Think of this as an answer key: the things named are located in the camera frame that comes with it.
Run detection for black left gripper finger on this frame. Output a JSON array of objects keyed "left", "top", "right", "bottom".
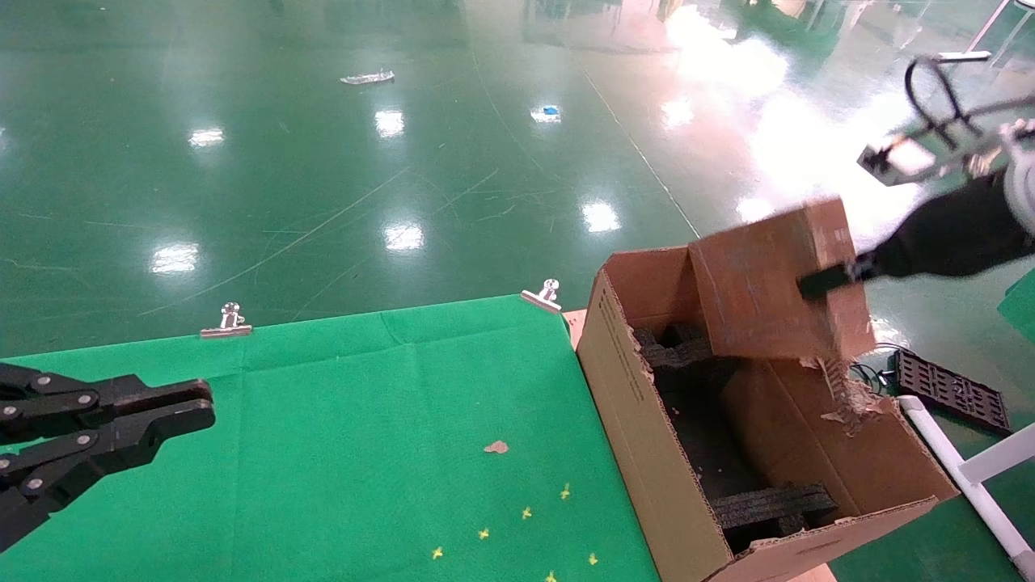
[
  {"left": 0, "top": 400, "right": 218, "bottom": 552},
  {"left": 0, "top": 362, "right": 213, "bottom": 445}
]

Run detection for white table leg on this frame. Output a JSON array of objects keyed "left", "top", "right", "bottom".
[{"left": 932, "top": 0, "right": 1021, "bottom": 64}]

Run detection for green table cloth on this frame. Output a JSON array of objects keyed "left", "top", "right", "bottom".
[{"left": 0, "top": 293, "right": 660, "bottom": 582}]

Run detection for silver binder clip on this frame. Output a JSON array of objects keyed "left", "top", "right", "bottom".
[
  {"left": 520, "top": 279, "right": 563, "bottom": 314},
  {"left": 201, "top": 302, "right": 253, "bottom": 339}
]

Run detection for grey wrist camera assembly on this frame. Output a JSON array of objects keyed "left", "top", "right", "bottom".
[{"left": 857, "top": 121, "right": 1035, "bottom": 188}]

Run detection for white pipe frame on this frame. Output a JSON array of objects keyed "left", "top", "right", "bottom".
[{"left": 898, "top": 394, "right": 1035, "bottom": 581}]

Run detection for small taped cardboard box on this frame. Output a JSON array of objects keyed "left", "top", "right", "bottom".
[{"left": 687, "top": 196, "right": 878, "bottom": 362}]

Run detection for black foam liner sheet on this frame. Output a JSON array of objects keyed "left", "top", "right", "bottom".
[{"left": 651, "top": 360, "right": 777, "bottom": 502}]

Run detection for black plastic grid panel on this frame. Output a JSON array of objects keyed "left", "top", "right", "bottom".
[{"left": 893, "top": 348, "right": 1013, "bottom": 437}]

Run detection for large open cardboard carton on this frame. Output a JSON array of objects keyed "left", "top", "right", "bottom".
[{"left": 576, "top": 247, "right": 961, "bottom": 582}]

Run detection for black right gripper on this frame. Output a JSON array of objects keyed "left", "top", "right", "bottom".
[{"left": 799, "top": 171, "right": 1035, "bottom": 300}]

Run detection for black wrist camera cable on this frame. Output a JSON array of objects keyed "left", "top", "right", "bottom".
[{"left": 904, "top": 55, "right": 1035, "bottom": 150}]

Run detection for green-clothed table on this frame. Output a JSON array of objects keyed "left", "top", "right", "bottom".
[{"left": 999, "top": 271, "right": 1035, "bottom": 340}]

